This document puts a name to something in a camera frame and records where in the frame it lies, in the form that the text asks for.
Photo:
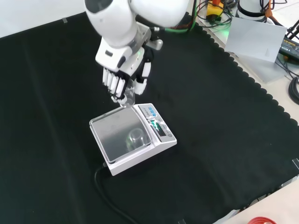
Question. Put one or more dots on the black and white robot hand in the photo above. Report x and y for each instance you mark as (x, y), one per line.
(116, 58)

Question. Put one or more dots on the small clear glass beaker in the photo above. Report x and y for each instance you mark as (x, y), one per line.
(130, 96)

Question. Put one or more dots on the white electronic balance steel pan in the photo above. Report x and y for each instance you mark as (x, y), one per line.
(116, 130)

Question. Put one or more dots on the grey tape piece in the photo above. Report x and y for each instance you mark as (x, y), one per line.
(295, 163)
(181, 221)
(65, 20)

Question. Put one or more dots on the black bench cloth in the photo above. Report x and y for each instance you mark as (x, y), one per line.
(210, 105)

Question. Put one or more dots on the yellow stop button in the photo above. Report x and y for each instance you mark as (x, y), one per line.
(213, 11)

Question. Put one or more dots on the pale board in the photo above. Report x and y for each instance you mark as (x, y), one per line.
(254, 39)

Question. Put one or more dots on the black power adapter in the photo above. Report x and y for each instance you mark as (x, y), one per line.
(289, 47)

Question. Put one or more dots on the red round object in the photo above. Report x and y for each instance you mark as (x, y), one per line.
(261, 221)

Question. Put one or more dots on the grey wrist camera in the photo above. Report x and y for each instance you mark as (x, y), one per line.
(156, 44)

